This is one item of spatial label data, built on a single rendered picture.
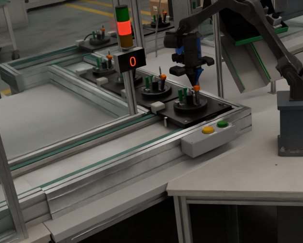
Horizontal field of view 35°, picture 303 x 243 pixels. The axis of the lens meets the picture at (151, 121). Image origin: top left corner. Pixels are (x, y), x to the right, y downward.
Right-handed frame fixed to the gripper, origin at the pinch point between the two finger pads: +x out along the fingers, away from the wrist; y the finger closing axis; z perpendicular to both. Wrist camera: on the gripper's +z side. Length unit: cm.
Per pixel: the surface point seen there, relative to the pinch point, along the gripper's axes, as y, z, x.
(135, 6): -43, 110, -8
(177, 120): 11.3, -3.0, 13.4
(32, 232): 79, -16, 25
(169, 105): 5.0, 11.6, 13.5
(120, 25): 21.3, 14.7, -24.3
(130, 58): 19.8, 13.0, -11.0
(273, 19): -40.8, -4.3, -15.4
